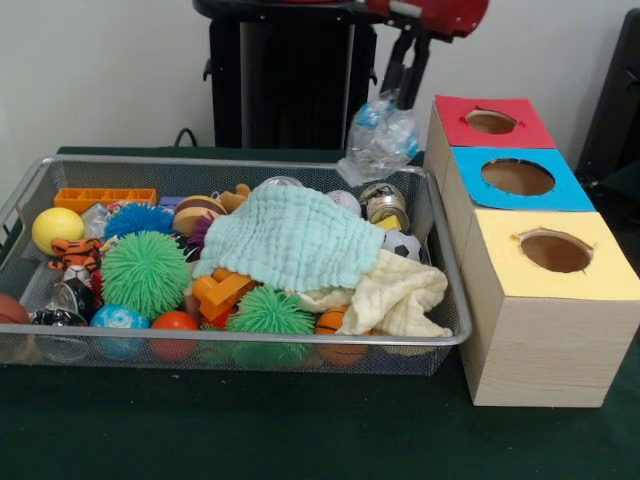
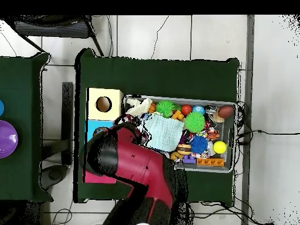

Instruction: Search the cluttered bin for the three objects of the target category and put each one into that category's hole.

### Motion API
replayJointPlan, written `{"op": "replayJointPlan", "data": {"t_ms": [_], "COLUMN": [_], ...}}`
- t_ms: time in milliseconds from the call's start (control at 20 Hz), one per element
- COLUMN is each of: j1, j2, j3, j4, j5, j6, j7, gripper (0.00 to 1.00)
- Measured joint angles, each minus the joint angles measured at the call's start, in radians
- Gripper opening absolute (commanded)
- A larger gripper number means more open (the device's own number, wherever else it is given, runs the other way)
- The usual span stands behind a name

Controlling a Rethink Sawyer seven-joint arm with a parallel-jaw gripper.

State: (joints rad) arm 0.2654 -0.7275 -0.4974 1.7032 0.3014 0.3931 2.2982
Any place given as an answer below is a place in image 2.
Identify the mint green cloth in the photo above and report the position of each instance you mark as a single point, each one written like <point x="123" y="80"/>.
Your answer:
<point x="166" y="132"/>

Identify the orange striped tiger plush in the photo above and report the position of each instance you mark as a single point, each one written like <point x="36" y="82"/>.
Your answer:
<point x="212" y="134"/>

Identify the orange toy building block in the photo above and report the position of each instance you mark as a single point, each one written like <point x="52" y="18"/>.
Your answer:
<point x="177" y="115"/>
<point x="210" y="162"/>

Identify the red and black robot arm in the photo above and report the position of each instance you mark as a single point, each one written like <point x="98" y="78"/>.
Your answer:
<point x="140" y="164"/>

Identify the wooden box with three holes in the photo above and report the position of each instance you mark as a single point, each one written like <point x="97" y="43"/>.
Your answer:
<point x="105" y="110"/>

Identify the silver mesh bin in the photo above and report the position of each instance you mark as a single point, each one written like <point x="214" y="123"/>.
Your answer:
<point x="211" y="167"/>

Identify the cream cloth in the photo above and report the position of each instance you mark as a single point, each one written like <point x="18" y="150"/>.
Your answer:
<point x="140" y="107"/>

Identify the green spiky rubber ball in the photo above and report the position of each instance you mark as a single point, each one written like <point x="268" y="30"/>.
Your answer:
<point x="165" y="108"/>
<point x="195" y="122"/>

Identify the dark green tablecloth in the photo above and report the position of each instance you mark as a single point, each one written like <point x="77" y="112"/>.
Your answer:
<point x="18" y="93"/>
<point x="152" y="77"/>

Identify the blue spiky rubber ball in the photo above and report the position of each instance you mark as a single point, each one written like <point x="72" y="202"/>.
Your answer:
<point x="198" y="144"/>

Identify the yellow ball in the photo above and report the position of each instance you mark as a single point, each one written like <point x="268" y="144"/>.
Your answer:
<point x="219" y="147"/>

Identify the black chair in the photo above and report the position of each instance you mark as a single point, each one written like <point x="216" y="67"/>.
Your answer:
<point x="51" y="29"/>

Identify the purple bowl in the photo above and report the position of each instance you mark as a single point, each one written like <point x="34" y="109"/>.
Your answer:
<point x="8" y="139"/>

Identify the blue bowl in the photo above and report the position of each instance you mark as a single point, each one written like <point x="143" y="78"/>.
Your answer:
<point x="1" y="107"/>

